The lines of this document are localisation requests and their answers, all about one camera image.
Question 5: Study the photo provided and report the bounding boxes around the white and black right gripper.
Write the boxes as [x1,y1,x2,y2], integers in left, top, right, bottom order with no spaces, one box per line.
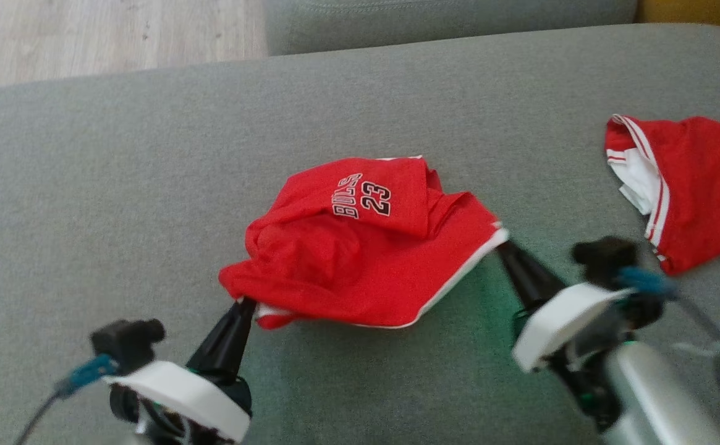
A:
[497,241,635,373]

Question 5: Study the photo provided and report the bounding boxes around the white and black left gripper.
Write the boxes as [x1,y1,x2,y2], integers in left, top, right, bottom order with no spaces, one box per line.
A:
[105,300,258,445]

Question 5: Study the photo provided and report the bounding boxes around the red shorts with white stripe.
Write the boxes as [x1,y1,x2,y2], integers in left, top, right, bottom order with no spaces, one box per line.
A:
[219,156,510,330]

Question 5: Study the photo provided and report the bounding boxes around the red and white jersey shirt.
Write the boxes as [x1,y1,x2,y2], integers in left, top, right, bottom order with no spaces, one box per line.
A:
[605,114,720,276]

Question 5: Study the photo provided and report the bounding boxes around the grey stitched sofa cushion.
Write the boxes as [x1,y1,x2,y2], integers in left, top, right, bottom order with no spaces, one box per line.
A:
[263,0,638,56]

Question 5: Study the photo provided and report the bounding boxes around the yellow sofa section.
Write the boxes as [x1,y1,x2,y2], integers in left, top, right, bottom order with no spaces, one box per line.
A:
[638,0,720,38]

